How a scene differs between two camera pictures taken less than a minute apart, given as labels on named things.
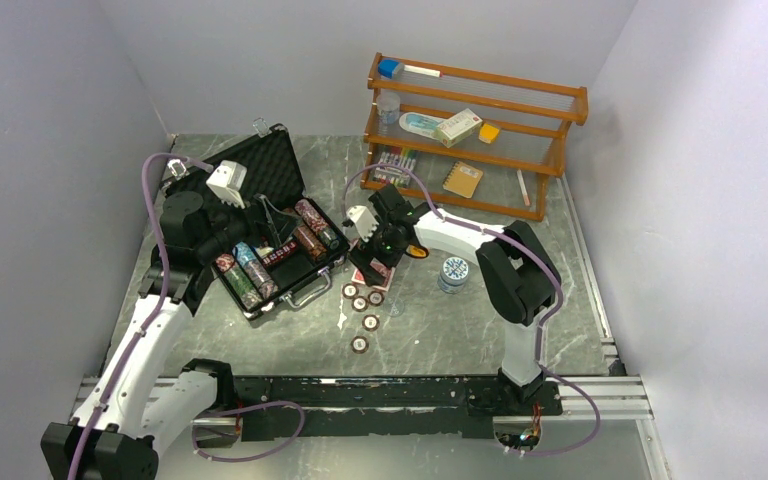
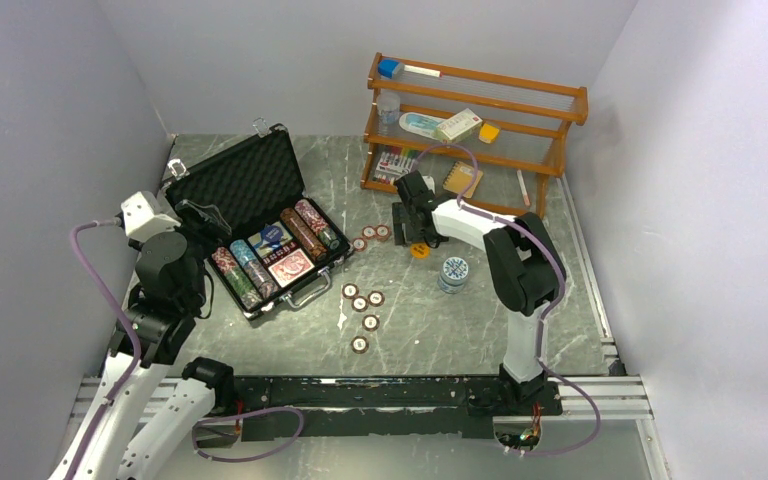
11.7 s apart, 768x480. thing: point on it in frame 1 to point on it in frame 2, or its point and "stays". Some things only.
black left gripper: (279, 224) to (209, 213)
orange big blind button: (416, 251) stays
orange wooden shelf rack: (467, 138) stays
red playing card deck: (381, 269) to (291, 267)
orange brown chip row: (310, 243) stays
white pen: (523, 187) stays
